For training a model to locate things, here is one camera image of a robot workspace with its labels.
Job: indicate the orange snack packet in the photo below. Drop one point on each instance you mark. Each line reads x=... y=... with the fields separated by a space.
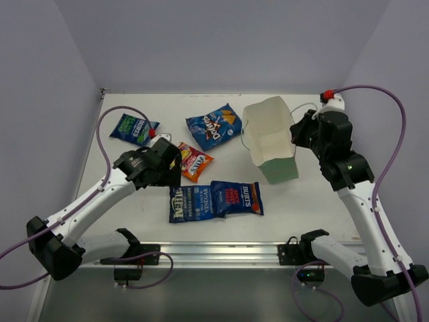
x=194 y=162

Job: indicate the aluminium mounting rail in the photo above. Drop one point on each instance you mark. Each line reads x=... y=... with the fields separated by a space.
x=220 y=255

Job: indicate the blue cookie snack packet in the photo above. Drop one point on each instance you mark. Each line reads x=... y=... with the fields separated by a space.
x=214 y=128

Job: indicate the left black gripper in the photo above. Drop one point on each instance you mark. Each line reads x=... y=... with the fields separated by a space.
x=171 y=164

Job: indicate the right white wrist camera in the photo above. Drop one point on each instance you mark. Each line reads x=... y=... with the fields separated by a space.
x=331 y=102

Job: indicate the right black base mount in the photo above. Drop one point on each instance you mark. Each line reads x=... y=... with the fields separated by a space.
x=297 y=252

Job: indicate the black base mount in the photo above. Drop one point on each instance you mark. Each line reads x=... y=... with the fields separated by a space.
x=134 y=273
x=297 y=252

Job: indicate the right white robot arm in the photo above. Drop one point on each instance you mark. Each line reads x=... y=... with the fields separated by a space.
x=385 y=271

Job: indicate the green printed paper bag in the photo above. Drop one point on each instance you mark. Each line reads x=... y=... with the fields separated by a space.
x=265 y=133

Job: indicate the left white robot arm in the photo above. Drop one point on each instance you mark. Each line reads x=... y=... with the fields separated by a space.
x=57 y=242

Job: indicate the blue Burts crisps packet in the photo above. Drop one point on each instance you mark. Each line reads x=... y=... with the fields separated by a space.
x=133 y=130

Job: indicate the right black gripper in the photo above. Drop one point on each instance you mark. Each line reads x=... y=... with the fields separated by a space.
x=299 y=128

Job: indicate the blue white snack packet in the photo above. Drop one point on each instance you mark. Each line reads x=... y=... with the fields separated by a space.
x=190 y=203

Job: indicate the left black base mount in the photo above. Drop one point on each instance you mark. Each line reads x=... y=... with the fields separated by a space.
x=134 y=273

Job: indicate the dark blue red snack packet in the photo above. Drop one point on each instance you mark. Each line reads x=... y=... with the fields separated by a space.
x=235 y=198

